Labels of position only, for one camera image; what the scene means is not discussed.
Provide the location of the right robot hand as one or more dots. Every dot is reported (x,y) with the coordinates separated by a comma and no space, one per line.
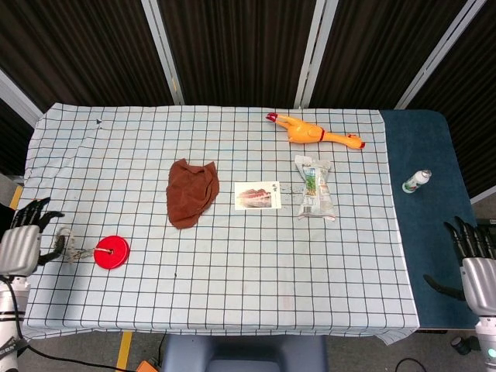
(480,283)

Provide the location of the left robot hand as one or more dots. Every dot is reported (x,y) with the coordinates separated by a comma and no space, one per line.
(19,248)

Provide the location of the red plastic disc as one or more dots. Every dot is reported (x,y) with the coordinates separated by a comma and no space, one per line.
(117,256)

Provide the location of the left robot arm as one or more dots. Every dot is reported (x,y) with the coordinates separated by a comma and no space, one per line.
(9,329)

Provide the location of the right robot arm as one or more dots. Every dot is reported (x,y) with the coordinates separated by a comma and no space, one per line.
(487,345)

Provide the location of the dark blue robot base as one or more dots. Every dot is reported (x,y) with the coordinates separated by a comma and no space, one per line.
(244,356)

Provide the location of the small black floor object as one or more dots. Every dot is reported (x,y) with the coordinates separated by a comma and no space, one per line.
(463,344)

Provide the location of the small white green bottle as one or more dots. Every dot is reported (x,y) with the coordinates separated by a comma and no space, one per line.
(414,183)

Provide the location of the orange box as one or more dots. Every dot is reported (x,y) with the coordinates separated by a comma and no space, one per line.
(149,367)

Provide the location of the brown crumpled cloth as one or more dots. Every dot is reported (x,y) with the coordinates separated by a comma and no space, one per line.
(190,197)

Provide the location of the clear plastic snack bag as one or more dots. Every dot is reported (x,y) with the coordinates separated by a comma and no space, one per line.
(315,193)

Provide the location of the yellow rubber chicken toy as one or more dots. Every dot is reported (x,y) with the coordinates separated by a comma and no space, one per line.
(306,133)

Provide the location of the checkered white tablecloth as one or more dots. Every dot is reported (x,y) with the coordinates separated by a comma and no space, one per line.
(248,271)

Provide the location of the postcard with red palace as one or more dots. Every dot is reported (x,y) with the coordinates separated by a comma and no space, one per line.
(256,196)

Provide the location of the white partition frame post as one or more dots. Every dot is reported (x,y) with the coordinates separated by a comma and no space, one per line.
(17,97)
(164,50)
(312,54)
(438,58)

